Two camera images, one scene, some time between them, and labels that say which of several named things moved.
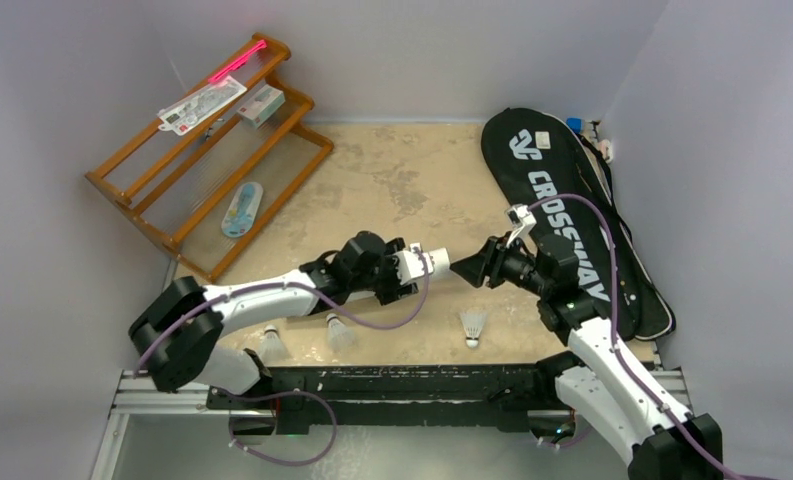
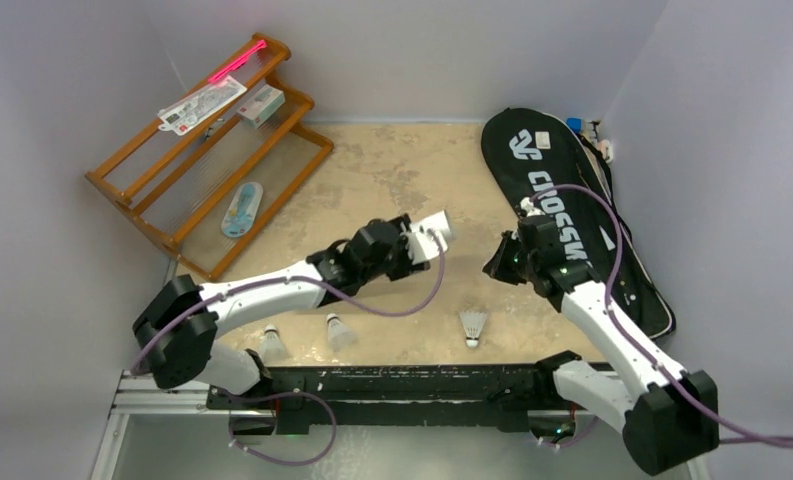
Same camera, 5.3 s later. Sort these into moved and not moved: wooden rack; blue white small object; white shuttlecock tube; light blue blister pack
Moved: white shuttlecock tube
Not moved: wooden rack; blue white small object; light blue blister pack
